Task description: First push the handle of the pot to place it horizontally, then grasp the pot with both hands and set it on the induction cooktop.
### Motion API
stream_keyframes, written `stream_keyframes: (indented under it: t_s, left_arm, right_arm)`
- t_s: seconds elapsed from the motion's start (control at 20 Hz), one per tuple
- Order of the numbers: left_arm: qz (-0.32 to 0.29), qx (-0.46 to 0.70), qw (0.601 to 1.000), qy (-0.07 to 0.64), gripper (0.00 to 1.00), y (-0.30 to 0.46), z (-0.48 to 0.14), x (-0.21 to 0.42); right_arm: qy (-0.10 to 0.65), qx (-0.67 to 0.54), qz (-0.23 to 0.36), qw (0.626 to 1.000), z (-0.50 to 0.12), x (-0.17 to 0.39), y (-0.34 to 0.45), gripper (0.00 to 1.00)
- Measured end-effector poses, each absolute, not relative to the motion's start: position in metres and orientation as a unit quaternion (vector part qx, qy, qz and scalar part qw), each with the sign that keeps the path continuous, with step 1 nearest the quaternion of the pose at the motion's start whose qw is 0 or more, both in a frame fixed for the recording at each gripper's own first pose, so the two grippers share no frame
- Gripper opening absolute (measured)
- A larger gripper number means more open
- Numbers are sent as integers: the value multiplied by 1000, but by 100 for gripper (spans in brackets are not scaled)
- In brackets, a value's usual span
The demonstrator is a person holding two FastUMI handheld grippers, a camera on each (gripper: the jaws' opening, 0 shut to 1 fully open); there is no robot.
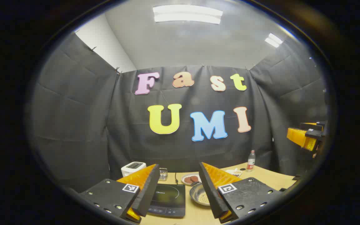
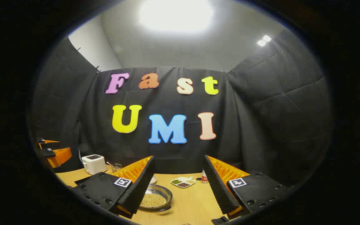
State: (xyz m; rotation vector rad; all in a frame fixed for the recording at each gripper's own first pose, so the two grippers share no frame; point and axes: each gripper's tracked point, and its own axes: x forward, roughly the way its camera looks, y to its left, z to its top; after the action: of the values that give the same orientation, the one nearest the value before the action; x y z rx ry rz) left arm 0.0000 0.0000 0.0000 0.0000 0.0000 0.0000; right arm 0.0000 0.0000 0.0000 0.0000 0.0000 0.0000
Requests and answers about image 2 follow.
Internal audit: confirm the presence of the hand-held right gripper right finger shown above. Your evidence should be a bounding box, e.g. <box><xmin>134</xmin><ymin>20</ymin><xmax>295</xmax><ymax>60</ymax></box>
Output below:
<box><xmin>202</xmin><ymin>155</ymin><xmax>293</xmax><ymax>221</ymax></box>

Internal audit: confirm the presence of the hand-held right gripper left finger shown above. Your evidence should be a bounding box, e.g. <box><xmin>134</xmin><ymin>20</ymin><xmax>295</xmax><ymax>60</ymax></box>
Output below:
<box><xmin>73</xmin><ymin>155</ymin><xmax>155</xmax><ymax>219</ymax></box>

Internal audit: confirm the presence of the pile of soybeans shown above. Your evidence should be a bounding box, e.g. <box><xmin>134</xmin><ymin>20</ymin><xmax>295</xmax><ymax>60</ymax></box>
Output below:
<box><xmin>140</xmin><ymin>193</ymin><xmax>167</xmax><ymax>208</ymax></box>

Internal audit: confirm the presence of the stainless steel pot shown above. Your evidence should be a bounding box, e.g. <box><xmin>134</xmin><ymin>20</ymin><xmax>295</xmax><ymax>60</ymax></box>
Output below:
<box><xmin>138</xmin><ymin>184</ymin><xmax>173</xmax><ymax>212</ymax></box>

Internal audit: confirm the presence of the white toaster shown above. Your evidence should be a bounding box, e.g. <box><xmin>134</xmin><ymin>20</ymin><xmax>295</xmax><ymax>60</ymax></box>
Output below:
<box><xmin>82</xmin><ymin>154</ymin><xmax>108</xmax><ymax>175</ymax></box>

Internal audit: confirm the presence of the white divided bean dish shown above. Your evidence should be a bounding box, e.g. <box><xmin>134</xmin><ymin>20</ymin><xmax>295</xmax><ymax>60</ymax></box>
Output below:
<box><xmin>170</xmin><ymin>177</ymin><xmax>196</xmax><ymax>188</ymax></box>

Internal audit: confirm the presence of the small ceiling light panel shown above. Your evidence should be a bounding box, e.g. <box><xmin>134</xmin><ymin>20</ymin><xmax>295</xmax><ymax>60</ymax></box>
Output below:
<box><xmin>257</xmin><ymin>35</ymin><xmax>272</xmax><ymax>47</ymax></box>

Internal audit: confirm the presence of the large ceiling light panel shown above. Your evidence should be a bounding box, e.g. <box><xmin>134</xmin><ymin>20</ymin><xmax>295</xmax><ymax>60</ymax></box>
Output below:
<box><xmin>139</xmin><ymin>0</ymin><xmax>214</xmax><ymax>32</ymax></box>

